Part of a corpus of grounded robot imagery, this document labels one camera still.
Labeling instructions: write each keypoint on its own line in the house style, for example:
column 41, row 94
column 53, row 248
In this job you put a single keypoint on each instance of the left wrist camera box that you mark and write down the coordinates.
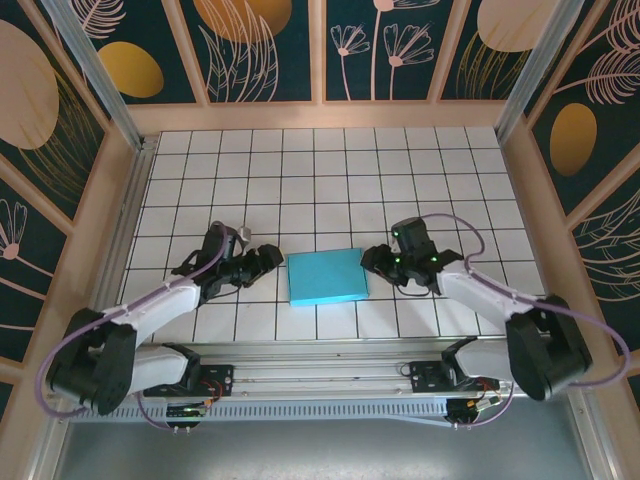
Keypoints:
column 244, row 233

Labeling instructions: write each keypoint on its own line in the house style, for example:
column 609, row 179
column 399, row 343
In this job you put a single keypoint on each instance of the aluminium rail frame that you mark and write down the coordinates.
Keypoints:
column 325, row 360

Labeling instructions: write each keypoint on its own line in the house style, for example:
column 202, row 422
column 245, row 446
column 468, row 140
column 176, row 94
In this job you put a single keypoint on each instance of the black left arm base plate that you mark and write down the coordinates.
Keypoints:
column 220, row 380

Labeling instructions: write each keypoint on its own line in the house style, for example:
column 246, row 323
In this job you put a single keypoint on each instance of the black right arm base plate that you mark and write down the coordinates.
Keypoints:
column 425, row 377

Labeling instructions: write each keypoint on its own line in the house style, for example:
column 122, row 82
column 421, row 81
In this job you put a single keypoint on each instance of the aluminium corner post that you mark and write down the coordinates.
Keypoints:
column 530, row 75
column 97, row 75

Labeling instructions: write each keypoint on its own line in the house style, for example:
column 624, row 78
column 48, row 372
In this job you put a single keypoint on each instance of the small controller board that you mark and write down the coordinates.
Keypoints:
column 470, row 410
column 187, row 411

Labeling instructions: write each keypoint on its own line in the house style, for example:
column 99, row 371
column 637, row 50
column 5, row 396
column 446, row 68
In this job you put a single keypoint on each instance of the aluminium side rail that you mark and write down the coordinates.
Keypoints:
column 131, row 195

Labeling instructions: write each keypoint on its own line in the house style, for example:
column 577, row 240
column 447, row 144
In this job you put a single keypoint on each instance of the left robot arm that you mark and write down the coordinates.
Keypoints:
column 165, row 302

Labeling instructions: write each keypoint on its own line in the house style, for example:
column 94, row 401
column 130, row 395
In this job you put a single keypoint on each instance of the grey metal panel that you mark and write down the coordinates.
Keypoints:
column 320, row 450

